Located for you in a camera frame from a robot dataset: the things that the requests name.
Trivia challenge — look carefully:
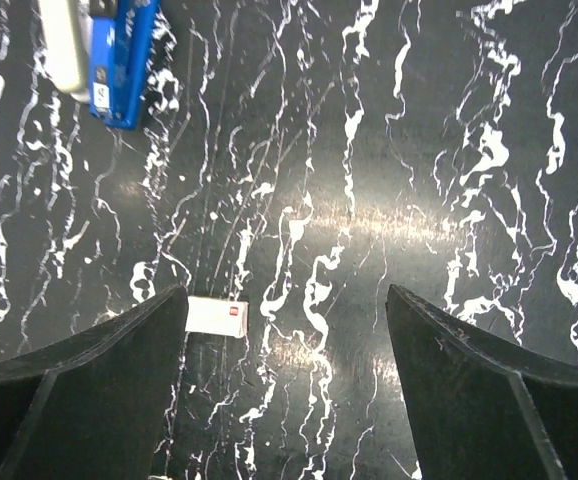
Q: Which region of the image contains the staple box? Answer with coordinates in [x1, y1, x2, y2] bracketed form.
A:
[185, 296, 249, 338]

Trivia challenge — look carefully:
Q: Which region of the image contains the white cream stapler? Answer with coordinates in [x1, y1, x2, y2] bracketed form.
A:
[38, 0, 91, 104]

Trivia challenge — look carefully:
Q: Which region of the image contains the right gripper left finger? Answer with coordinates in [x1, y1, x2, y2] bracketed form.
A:
[0, 286, 188, 479]

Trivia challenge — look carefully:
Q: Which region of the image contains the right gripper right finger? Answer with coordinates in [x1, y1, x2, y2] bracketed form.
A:
[386, 285, 578, 479]

